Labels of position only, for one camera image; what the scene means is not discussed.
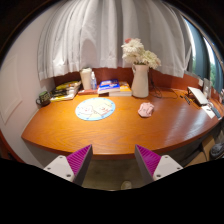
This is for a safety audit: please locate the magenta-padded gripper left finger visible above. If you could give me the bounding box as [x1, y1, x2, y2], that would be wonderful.
[43, 144, 94, 187]

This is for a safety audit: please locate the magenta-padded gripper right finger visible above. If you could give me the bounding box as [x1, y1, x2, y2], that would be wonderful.
[134, 144, 184, 186]

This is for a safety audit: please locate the pink computer mouse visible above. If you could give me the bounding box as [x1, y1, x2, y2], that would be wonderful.
[137, 102, 155, 118]

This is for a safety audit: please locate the round cartoon print mouse pad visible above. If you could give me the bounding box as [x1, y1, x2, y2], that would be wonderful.
[74, 97, 116, 122]

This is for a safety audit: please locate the thick dark book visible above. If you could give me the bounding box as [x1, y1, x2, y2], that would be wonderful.
[49, 87, 81, 98]

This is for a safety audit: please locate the reddish brown book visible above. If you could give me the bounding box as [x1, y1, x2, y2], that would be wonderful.
[77, 88, 99, 96]

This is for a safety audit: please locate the dark green mug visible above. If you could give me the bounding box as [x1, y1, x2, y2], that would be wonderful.
[35, 90, 52, 108]

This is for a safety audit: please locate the thin dark book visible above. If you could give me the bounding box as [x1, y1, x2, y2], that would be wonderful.
[50, 85, 81, 95]

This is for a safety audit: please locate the orange cover book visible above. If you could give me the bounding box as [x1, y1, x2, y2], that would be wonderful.
[108, 81, 133, 98]

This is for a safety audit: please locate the yellow and black book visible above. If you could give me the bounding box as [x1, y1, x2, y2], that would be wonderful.
[55, 80, 81, 91]

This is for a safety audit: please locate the white ceramic pitcher vase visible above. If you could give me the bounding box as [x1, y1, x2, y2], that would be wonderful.
[130, 63, 150, 99]

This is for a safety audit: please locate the clear spray bottle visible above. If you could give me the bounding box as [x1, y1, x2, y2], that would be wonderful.
[90, 71, 98, 90]

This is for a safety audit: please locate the white tilted laptop stand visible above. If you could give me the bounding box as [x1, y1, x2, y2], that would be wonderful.
[186, 86, 210, 107]

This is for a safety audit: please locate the cream lidded tumbler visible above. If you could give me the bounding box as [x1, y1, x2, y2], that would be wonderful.
[79, 67, 93, 91]

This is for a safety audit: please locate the white flower bouquet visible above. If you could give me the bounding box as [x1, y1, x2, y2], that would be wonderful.
[120, 37, 162, 70]

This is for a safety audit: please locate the window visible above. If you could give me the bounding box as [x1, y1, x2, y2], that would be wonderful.
[184, 19, 224, 94]

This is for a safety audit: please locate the white curtain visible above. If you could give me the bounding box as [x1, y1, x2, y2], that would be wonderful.
[37, 0, 193, 82]

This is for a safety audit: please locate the black cable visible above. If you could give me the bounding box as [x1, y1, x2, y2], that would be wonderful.
[148, 71, 180, 100]

